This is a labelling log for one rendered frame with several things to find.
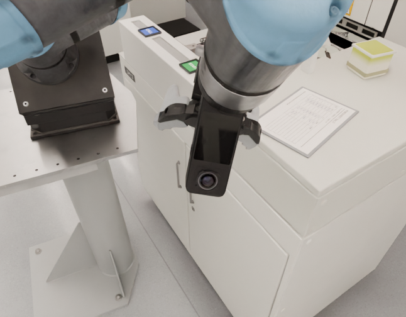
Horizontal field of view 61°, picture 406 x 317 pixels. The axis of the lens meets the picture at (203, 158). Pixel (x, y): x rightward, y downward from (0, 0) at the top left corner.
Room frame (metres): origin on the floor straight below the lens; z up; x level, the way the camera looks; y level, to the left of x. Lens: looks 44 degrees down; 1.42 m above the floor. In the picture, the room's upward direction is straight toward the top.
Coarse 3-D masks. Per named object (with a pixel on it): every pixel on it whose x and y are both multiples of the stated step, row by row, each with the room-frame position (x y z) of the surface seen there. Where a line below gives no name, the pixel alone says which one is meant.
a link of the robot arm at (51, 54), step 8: (72, 32) 0.69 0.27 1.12; (64, 40) 0.68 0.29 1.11; (72, 40) 0.70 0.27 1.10; (48, 48) 0.65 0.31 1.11; (56, 48) 0.67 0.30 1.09; (64, 48) 0.69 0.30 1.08; (32, 56) 0.64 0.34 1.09; (40, 56) 0.65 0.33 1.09; (48, 56) 0.67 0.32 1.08; (56, 56) 0.70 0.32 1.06; (32, 64) 0.68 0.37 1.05; (40, 64) 0.69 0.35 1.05; (48, 64) 0.70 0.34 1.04
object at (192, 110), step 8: (200, 88) 0.29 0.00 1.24; (192, 96) 0.33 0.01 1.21; (200, 96) 0.33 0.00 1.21; (208, 96) 0.27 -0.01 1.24; (192, 104) 0.33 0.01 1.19; (216, 104) 0.27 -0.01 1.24; (192, 112) 0.32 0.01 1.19; (224, 112) 0.27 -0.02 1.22; (232, 112) 0.27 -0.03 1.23; (240, 112) 0.27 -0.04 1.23; (248, 112) 0.32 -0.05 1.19; (192, 120) 0.32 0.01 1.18; (248, 120) 0.32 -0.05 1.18
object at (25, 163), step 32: (0, 96) 0.91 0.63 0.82; (128, 96) 0.91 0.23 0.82; (0, 128) 0.75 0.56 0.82; (96, 128) 0.75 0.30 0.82; (128, 128) 0.75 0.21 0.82; (0, 160) 0.62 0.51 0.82; (32, 160) 0.62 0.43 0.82; (64, 160) 0.62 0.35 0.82; (96, 160) 0.63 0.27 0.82; (0, 192) 0.54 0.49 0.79
